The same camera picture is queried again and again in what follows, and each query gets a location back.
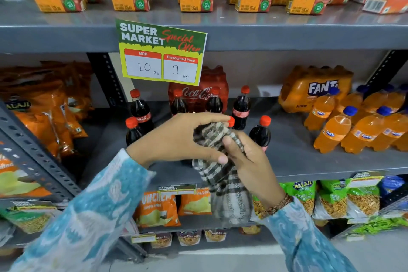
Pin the person's right forearm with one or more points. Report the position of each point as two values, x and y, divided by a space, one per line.
306 240

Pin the shrink-wrapped cola bottle pack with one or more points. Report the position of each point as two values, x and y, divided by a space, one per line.
199 80

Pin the blue snack packet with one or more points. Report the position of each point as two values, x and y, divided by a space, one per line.
391 184

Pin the shrink-wrapped orange soda pack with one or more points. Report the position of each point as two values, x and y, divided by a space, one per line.
306 87

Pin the person's right thumb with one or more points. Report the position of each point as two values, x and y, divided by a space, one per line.
231 149

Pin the white shelf price tag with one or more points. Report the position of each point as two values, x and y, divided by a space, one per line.
143 238

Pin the person's left forearm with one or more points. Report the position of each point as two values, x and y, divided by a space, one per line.
89 214

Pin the grey metal shelf board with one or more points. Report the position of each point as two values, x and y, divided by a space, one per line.
63 31
296 157

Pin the group of cola bottles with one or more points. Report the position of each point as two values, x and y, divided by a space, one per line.
240 109

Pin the small shelf price label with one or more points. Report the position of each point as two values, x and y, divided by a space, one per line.
177 189

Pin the grey checked cloth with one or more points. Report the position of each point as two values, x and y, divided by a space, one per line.
224 185

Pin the clear snack mix packet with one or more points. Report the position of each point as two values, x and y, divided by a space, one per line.
162 240
251 229
215 235
189 237

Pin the person's right hand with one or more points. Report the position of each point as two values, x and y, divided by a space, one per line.
255 173

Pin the green snack mix packet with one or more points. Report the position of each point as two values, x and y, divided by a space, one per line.
259 209
331 201
363 201
301 193

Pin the group of orange soda bottles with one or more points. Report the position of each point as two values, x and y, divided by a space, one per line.
357 131

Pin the green yellow price sign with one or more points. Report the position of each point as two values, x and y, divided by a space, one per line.
159 55

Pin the grey perforated rack upright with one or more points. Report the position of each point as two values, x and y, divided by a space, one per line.
32 153

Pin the pile of orange snack packets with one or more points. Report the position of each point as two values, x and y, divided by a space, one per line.
47 102

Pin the pile of bright green packets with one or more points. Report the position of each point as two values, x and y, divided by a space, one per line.
379 227

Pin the small shelf price sign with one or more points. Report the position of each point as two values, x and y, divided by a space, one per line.
366 179

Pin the black slotted shelf upright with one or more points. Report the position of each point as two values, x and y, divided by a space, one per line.
384 69
106 80

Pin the orange green chips packet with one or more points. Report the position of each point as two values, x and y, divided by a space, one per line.
19 182

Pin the person's left thumb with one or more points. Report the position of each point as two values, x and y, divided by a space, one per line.
208 154

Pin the person's left hand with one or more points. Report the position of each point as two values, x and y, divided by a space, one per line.
169 141

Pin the green noodle snack packet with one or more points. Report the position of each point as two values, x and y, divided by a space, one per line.
28 219

